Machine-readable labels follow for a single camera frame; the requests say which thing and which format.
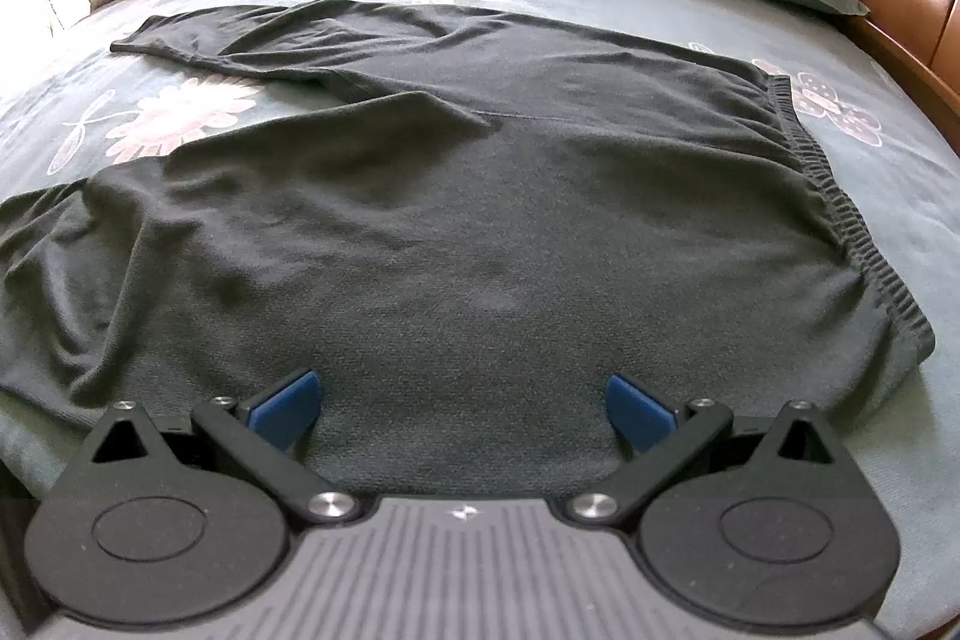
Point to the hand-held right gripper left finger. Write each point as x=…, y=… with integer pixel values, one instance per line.
x=289, y=411

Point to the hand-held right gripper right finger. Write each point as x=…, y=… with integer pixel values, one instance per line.
x=637, y=411

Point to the dark grey pants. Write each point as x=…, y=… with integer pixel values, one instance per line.
x=487, y=220

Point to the green floral bed sheet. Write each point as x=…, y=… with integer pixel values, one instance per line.
x=900, y=197

